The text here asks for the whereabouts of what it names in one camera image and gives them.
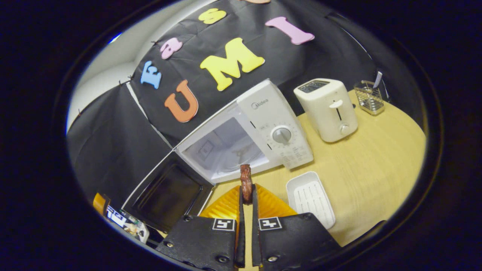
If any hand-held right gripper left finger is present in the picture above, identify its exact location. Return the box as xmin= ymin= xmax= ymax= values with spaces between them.
xmin=156 ymin=184 xmax=246 ymax=271

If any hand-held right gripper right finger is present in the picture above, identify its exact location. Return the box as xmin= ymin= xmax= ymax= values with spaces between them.
xmin=251 ymin=184 xmax=342 ymax=271

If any brown meat piece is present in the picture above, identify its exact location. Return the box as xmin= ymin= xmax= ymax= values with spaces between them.
xmin=240 ymin=164 xmax=253 ymax=204

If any white microwave oven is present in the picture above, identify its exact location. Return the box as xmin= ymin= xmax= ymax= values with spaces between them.
xmin=121 ymin=78 xmax=314 ymax=234

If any white ribbed tray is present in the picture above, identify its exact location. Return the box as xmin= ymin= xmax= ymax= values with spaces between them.
xmin=286 ymin=171 xmax=336 ymax=230

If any white toaster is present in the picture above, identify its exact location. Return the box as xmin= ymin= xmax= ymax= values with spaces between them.
xmin=293 ymin=78 xmax=358 ymax=143

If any wire mesh holder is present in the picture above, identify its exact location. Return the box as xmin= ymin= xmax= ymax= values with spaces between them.
xmin=353 ymin=80 xmax=385 ymax=116

